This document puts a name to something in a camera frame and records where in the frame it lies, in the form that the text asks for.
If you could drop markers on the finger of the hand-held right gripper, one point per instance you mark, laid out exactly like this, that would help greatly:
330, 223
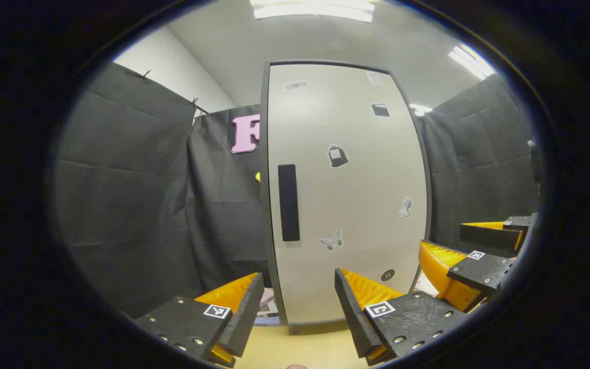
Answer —
489, 237
479, 271

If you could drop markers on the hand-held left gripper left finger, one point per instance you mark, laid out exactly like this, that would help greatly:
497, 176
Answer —
244, 318

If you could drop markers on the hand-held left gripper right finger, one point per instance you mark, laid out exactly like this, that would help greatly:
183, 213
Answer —
354, 318

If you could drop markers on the grey cabinet door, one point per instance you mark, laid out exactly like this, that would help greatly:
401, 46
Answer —
351, 205

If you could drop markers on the blue book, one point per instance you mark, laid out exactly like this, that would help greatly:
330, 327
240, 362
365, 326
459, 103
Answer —
267, 321

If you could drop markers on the white book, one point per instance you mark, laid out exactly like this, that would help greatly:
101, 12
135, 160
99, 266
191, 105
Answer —
268, 303

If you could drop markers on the long ceiling light strip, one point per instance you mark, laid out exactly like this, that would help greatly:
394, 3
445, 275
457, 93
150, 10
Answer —
471, 61

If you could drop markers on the small ceiling light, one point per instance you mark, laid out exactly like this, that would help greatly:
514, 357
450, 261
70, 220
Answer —
420, 108

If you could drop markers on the black backdrop cloth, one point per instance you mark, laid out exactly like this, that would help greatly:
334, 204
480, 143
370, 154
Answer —
121, 205

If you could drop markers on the large ceiling light panel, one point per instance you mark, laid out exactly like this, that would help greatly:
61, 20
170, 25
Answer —
313, 10

